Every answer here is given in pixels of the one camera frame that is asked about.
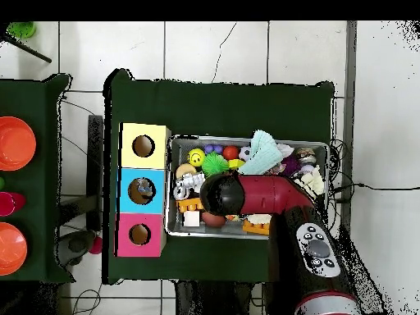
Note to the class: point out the green round object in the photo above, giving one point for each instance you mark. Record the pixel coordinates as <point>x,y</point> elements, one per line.
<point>21,29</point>

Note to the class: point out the wooden box with three holes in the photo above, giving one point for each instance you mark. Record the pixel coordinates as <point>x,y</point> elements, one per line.
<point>157,157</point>

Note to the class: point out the dark green table cloth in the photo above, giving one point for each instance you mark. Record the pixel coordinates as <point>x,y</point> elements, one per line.
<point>213,108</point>

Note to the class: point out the small orange building block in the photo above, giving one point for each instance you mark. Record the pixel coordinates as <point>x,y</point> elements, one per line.
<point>190,205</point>

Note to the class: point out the orange plastic bowl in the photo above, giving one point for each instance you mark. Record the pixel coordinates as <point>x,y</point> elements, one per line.
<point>11,249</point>
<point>14,142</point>

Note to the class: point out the green spiky toy with eyes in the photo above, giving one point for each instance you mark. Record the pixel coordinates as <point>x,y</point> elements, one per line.
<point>215,164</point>

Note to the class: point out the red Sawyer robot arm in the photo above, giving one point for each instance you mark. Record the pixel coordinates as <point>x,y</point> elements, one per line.
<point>269,193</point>

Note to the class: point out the mint green waffle cloth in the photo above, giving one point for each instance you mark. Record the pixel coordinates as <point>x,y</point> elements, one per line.
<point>262,154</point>

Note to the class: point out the toy burger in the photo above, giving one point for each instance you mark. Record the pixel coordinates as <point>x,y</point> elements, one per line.
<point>185,170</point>

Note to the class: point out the grey object with red ball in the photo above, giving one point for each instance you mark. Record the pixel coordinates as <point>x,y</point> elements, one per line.
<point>77,246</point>

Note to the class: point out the metal mesh bin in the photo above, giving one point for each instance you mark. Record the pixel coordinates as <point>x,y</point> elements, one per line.
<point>175,229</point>

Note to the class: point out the yellow smiley ball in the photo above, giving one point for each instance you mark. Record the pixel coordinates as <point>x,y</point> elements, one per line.
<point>196,157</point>

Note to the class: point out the yellow cheese wedge toy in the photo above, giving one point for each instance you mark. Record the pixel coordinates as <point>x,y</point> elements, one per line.
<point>235,163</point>

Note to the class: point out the orange building block plate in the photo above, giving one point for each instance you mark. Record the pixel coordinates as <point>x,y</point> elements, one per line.
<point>256,227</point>

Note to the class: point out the brown toy football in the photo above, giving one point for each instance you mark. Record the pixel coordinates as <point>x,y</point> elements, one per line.
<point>213,219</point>

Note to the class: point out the magenta plastic cup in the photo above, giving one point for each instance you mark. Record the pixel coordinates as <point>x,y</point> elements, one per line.
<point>11,203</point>

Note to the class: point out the cream waffle cloth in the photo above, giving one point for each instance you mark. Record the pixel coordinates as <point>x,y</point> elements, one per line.
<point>313,182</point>

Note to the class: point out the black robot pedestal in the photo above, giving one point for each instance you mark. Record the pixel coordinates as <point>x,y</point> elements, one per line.
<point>210,298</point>

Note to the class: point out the green cloth of side table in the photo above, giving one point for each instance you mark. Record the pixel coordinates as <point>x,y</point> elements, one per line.
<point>42,164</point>

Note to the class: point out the clear plastic packet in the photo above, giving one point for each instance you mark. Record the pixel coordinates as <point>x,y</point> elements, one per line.
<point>143,189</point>

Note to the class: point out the black rod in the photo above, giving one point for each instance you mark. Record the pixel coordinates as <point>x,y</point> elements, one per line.
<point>29,51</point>

